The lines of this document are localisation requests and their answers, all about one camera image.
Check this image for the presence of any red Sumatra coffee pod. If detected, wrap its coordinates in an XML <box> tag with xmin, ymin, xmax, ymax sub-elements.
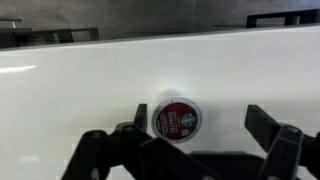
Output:
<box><xmin>151</xmin><ymin>88</ymin><xmax>203</xmax><ymax>144</ymax></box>

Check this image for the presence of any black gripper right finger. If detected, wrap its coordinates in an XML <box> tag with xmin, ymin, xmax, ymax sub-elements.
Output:
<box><xmin>244</xmin><ymin>104</ymin><xmax>303</xmax><ymax>158</ymax></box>

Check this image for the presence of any black cabinet drawer handle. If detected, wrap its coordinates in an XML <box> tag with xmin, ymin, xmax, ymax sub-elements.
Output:
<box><xmin>55</xmin><ymin>27</ymin><xmax>100</xmax><ymax>43</ymax></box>

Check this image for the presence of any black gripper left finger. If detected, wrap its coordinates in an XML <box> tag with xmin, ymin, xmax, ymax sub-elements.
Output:
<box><xmin>134</xmin><ymin>104</ymin><xmax>147</xmax><ymax>131</ymax></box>

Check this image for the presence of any chrome bar handle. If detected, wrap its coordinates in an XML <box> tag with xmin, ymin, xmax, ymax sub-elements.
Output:
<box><xmin>0</xmin><ymin>17</ymin><xmax>23</xmax><ymax>29</ymax></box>

